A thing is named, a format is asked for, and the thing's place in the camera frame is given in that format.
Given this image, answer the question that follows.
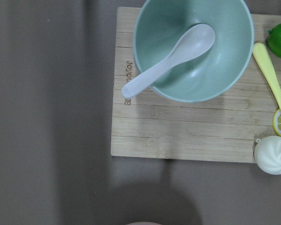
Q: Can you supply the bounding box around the white plastic spoon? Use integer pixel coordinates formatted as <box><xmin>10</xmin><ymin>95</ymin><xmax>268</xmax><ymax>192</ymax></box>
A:
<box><xmin>121</xmin><ymin>23</ymin><xmax>215</xmax><ymax>98</ymax></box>

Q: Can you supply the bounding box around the bamboo cutting board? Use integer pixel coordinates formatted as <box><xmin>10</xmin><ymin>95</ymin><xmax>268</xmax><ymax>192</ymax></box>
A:
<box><xmin>111</xmin><ymin>7</ymin><xmax>277</xmax><ymax>163</ymax></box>

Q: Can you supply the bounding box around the white garlic bulb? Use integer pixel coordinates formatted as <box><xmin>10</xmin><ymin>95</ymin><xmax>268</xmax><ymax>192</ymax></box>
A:
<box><xmin>254</xmin><ymin>136</ymin><xmax>281</xmax><ymax>175</ymax></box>

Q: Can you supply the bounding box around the yellow plastic spoon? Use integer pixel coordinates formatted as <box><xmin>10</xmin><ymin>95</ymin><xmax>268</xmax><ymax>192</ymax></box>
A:
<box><xmin>252</xmin><ymin>43</ymin><xmax>281</xmax><ymax>110</ymax></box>

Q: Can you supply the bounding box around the mint green bowl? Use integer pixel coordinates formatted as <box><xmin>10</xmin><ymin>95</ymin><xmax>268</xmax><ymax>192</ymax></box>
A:
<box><xmin>122</xmin><ymin>0</ymin><xmax>254</xmax><ymax>103</ymax></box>

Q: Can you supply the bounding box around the lemon slice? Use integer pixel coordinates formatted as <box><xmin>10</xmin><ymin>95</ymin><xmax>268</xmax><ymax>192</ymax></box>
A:
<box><xmin>272</xmin><ymin>108</ymin><xmax>281</xmax><ymax>137</ymax></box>

